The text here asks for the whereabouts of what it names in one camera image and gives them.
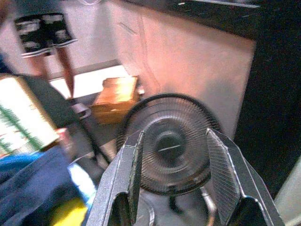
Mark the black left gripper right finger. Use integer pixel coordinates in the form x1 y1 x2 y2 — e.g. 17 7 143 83
206 128 285 226

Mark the navy blue garment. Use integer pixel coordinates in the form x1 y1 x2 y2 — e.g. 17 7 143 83
0 146 82 226

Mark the green striped white box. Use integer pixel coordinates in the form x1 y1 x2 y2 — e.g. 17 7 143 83
0 75 60 156

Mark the yellow cloth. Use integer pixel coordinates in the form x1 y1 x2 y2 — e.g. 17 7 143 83
48 197 88 226

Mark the black chair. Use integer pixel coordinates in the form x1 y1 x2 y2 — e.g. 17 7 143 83
22 74 93 129

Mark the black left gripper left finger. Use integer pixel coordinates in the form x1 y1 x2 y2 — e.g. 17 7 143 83
86 129 145 226

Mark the standing person in black shorts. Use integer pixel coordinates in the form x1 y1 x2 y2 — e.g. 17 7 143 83
13 11 79 97

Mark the black floor fan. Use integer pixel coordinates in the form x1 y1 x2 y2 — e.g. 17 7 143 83
116 93 223 226

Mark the brown cardboard box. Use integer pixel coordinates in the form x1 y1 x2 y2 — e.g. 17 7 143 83
91 75 140 125

